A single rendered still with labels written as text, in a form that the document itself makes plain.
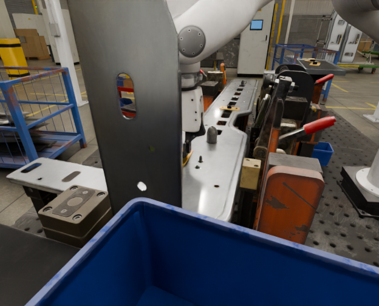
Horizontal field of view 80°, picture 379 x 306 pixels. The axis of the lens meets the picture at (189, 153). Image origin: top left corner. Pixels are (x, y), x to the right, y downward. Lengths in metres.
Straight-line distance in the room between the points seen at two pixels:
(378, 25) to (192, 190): 0.60
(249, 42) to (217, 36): 7.16
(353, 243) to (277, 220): 0.72
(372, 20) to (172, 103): 0.62
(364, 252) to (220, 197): 0.57
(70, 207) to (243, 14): 0.41
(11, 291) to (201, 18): 0.44
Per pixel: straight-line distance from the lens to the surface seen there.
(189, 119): 0.51
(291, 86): 0.49
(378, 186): 1.08
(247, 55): 7.59
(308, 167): 0.21
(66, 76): 2.86
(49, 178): 0.60
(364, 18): 0.77
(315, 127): 0.51
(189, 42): 0.40
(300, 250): 0.19
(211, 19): 0.41
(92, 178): 0.56
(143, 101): 0.26
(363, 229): 1.00
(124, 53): 0.26
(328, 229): 0.94
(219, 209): 0.44
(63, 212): 0.39
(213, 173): 0.53
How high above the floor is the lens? 1.29
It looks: 28 degrees down
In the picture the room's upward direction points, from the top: straight up
